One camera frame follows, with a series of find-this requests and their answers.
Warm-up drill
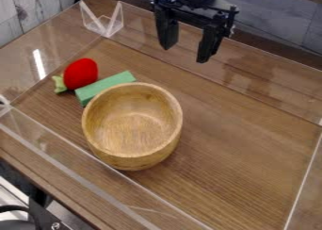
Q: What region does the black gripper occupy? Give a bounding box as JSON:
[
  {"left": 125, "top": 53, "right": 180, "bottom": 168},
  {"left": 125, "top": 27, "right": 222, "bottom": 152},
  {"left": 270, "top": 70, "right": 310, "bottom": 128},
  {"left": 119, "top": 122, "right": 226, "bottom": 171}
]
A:
[{"left": 153, "top": 0, "right": 239, "bottom": 63}]

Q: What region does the red plush strawberry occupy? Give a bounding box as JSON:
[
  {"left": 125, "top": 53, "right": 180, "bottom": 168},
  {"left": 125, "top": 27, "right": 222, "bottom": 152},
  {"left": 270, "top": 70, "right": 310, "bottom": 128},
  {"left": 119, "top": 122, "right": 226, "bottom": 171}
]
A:
[{"left": 52, "top": 58, "right": 97, "bottom": 93}]

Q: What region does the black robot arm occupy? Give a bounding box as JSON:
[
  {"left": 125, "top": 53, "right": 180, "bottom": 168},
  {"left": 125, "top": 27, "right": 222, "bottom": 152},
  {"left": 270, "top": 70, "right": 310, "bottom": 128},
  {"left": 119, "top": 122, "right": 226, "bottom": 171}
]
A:
[{"left": 151, "top": 0, "right": 239, "bottom": 63}]

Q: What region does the green foam block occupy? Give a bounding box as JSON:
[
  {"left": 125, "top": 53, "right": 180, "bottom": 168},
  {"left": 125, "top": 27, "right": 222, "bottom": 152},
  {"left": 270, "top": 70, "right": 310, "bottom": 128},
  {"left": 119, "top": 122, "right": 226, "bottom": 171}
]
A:
[{"left": 75, "top": 71, "right": 136, "bottom": 107}]

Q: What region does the wooden bowl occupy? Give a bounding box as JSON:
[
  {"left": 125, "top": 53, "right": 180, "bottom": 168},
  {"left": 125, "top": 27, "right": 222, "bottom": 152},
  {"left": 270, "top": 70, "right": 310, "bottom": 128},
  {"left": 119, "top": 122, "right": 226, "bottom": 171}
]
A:
[{"left": 81, "top": 82, "right": 183, "bottom": 171}]

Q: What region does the clear acrylic enclosure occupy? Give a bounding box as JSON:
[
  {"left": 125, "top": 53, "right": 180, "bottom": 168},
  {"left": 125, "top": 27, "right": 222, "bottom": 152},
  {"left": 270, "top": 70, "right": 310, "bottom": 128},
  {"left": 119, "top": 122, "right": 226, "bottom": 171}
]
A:
[{"left": 0, "top": 6, "right": 322, "bottom": 230}]

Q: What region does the black metal bracket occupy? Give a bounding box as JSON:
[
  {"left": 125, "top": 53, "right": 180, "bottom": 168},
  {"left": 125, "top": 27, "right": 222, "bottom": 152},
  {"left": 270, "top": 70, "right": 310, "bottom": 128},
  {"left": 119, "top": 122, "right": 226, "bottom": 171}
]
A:
[{"left": 29, "top": 199, "right": 72, "bottom": 230}]

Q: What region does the black cable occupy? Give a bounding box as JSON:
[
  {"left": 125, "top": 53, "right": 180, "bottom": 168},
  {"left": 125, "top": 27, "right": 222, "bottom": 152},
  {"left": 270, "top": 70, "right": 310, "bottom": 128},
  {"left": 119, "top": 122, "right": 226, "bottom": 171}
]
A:
[{"left": 0, "top": 205, "right": 32, "bottom": 222}]

